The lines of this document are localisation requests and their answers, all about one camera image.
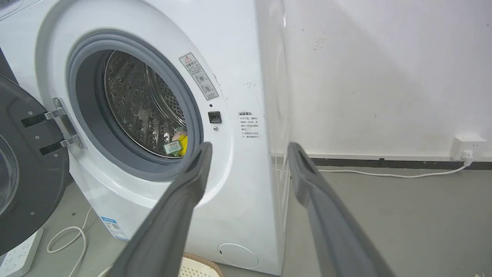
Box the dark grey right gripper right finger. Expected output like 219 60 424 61
288 142 396 277

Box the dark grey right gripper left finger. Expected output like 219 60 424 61
106 142 213 277

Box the white woven laundry basket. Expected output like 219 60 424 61
178 252 225 277

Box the yellow plush toy with tag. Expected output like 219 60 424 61
164 127 188 157

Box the dark grey washing machine door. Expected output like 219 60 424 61
0 48 74 256

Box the white front-load washing machine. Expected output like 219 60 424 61
0 0 291 276

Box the white power strip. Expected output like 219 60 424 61
0 228 44 277

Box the white power strip cable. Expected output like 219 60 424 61
47 207 112 277

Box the white wall power socket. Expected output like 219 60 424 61
449 135 487 162

